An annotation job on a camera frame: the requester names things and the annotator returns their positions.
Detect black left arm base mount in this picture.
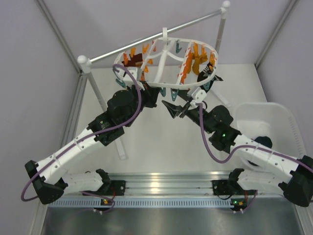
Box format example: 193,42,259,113
96,169,126,196

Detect orange inner peg row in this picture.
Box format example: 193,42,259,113
180,49,193,84

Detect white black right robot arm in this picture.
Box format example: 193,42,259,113
162,100,313,207

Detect black white patterned sock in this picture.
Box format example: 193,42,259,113
197,62,223,89

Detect maroon striped sock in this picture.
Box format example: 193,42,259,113
126,53,143,68

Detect white plastic basket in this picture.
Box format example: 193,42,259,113
232,102,307,160

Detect teal back clothes peg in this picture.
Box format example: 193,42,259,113
175,40,182,54

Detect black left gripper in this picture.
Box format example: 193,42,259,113
124,80,160,127

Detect white metal drying rack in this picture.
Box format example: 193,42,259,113
77,0,232,160

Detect slotted grey cable duct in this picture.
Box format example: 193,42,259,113
50,198,288,209

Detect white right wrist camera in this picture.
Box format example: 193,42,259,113
187,87,207,108

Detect teal clothes peg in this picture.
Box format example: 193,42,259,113
115,78,127,89
175,40,182,54
170,88,179,102
202,81,214,93

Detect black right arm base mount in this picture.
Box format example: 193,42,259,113
212,168,245,196

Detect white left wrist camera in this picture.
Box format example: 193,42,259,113
123,67,142,82

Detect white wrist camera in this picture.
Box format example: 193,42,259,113
187,87,207,108
123,67,142,82

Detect teal left clothes peg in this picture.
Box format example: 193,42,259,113
115,78,127,89

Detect white round sock hanger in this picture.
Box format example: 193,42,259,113
114,28,218,89

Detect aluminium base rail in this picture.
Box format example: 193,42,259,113
109,171,230,197

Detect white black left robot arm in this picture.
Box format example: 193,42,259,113
25,82,161,205

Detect teal front clothes peg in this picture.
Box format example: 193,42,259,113
170,88,179,102

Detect mustard yellow sock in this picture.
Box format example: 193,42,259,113
192,44,208,75

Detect teal right clothes peg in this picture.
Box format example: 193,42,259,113
202,81,214,93

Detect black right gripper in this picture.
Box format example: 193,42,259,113
163,89,215,134

